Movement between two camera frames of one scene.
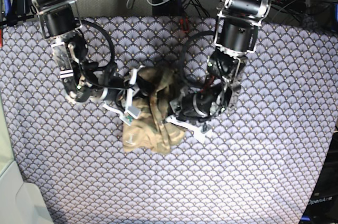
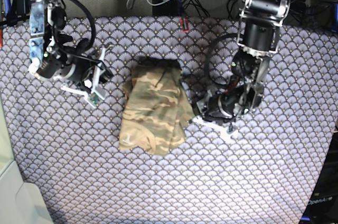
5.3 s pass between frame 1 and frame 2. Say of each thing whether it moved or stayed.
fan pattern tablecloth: stayed
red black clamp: stayed
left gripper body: moved
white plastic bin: stayed
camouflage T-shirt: moved
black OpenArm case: stayed
